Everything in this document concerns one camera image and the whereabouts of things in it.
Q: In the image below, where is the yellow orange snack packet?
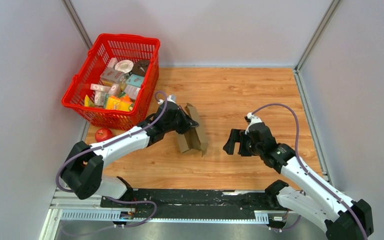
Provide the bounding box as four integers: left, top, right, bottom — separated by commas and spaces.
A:
104, 95, 134, 112

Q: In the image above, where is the white tape roll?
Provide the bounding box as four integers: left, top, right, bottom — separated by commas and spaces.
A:
114, 59, 134, 74

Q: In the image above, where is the brown cardboard paper box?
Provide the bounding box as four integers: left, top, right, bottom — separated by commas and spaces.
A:
177, 103, 209, 157

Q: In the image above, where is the light blue small box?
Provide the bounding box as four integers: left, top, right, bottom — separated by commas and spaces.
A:
126, 74, 145, 88

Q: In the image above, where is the red apple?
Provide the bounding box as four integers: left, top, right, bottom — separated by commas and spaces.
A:
94, 128, 114, 143

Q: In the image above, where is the dark brown round item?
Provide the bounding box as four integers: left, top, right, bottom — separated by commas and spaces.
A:
131, 59, 150, 77

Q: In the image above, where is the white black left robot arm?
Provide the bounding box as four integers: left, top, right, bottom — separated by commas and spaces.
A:
56, 101, 199, 208

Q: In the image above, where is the grey pink carton box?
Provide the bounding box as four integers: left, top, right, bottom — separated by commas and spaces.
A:
100, 67, 126, 84

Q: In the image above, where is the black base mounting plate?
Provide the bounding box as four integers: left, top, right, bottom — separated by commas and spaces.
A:
100, 188, 287, 220

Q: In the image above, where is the red plastic shopping basket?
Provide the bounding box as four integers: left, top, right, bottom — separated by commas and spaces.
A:
61, 33, 161, 130

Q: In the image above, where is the left aluminium frame post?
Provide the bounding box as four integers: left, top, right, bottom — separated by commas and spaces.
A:
61, 0, 93, 49

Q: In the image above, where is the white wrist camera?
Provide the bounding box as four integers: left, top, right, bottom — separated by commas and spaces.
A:
157, 94, 177, 105
244, 112, 262, 134

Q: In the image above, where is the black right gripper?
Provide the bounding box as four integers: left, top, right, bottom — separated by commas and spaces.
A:
222, 129, 263, 157

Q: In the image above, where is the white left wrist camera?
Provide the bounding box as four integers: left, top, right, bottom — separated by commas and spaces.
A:
157, 94, 177, 105

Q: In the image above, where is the aluminium corner frame post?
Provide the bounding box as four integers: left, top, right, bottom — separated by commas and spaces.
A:
295, 0, 342, 72

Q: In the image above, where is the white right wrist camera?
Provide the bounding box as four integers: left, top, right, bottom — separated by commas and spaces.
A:
244, 112, 262, 134

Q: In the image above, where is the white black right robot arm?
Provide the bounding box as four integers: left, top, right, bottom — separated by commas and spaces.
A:
223, 122, 374, 240

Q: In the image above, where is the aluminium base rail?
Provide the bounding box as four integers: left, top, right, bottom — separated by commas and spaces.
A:
37, 187, 362, 240

